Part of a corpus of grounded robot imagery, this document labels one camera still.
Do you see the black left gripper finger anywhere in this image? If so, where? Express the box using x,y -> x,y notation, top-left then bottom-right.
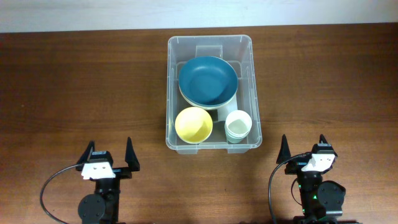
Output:
77,141 -> 95,164
125,137 -> 140,172

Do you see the cream cup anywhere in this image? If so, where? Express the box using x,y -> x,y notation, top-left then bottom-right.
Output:
225,110 -> 252,137

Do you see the yellow small bowl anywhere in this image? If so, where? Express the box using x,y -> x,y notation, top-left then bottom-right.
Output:
175,107 -> 213,144

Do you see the beige bowl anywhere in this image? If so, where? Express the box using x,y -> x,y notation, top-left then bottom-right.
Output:
176,88 -> 237,110

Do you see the blue bowl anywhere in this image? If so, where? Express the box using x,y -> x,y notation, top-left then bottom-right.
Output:
178,56 -> 239,108

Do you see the mint green cup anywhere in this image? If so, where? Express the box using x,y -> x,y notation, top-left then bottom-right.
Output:
224,124 -> 250,144

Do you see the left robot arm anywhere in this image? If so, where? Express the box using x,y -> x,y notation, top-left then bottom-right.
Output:
76,138 -> 140,224

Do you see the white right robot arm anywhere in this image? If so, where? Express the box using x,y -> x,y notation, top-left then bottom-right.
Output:
276,135 -> 346,223

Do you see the white label in bin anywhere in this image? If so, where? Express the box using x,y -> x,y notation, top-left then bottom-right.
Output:
217,95 -> 238,121

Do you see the clear plastic storage bin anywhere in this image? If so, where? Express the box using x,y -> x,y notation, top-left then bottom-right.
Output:
165,35 -> 262,154

